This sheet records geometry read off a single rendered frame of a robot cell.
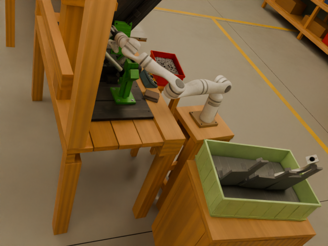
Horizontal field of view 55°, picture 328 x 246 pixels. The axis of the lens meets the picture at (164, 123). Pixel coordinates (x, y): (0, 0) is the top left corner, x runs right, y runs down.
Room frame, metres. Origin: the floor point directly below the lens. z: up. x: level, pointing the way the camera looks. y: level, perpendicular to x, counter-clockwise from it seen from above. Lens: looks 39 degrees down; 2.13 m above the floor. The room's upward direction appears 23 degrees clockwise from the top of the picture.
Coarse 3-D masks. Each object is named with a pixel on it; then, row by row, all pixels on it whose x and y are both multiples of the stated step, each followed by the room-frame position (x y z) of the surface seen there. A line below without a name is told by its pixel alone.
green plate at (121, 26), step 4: (116, 20) 1.80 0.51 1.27; (116, 24) 1.79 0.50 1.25; (120, 24) 1.81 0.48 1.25; (124, 24) 1.82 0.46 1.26; (116, 28) 1.79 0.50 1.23; (120, 28) 1.80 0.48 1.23; (124, 28) 1.82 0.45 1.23; (128, 28) 1.84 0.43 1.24; (124, 32) 1.82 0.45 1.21; (128, 32) 1.84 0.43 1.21; (112, 36) 1.77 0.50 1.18; (128, 36) 1.83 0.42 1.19; (120, 48) 1.79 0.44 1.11; (112, 52) 1.75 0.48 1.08; (120, 52) 1.79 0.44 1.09
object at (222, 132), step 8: (176, 112) 1.77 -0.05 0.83; (184, 112) 1.78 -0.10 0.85; (184, 120) 1.69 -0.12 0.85; (192, 120) 1.73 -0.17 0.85; (216, 120) 1.84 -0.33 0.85; (192, 128) 1.64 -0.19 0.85; (200, 128) 1.67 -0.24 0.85; (208, 128) 1.71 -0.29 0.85; (216, 128) 1.74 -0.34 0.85; (224, 128) 1.78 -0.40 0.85; (192, 136) 1.59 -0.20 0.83; (200, 136) 1.60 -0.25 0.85; (208, 136) 1.63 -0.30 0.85; (216, 136) 1.66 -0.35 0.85; (224, 136) 1.70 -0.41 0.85; (232, 136) 1.75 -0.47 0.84
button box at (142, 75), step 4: (144, 72) 1.90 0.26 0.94; (148, 72) 1.93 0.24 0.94; (140, 76) 1.88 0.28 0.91; (144, 76) 1.87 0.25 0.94; (148, 76) 1.86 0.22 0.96; (144, 80) 1.84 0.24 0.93; (148, 80) 1.83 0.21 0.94; (144, 84) 1.81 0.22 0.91; (148, 84) 1.80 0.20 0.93; (152, 84) 1.82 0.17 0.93; (156, 84) 1.85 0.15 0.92
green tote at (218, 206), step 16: (208, 144) 1.46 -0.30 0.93; (224, 144) 1.50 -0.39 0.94; (240, 144) 1.54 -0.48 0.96; (208, 160) 1.33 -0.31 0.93; (272, 160) 1.65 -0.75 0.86; (288, 160) 1.64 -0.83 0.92; (208, 176) 1.25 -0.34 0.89; (208, 192) 1.19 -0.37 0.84; (304, 192) 1.42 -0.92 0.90; (208, 208) 1.12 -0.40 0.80; (224, 208) 1.09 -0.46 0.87; (240, 208) 1.12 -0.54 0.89; (256, 208) 1.17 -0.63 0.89; (272, 208) 1.20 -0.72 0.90; (288, 208) 1.24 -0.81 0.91; (304, 208) 1.28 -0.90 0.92
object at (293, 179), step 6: (312, 168) 1.36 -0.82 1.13; (318, 168) 1.35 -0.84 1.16; (306, 174) 1.36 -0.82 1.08; (312, 174) 1.37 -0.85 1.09; (282, 180) 1.34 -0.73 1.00; (288, 180) 1.36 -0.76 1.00; (294, 180) 1.37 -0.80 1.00; (300, 180) 1.39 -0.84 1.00; (270, 186) 1.36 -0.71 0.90; (276, 186) 1.38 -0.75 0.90; (282, 186) 1.39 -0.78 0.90; (288, 186) 1.41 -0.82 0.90
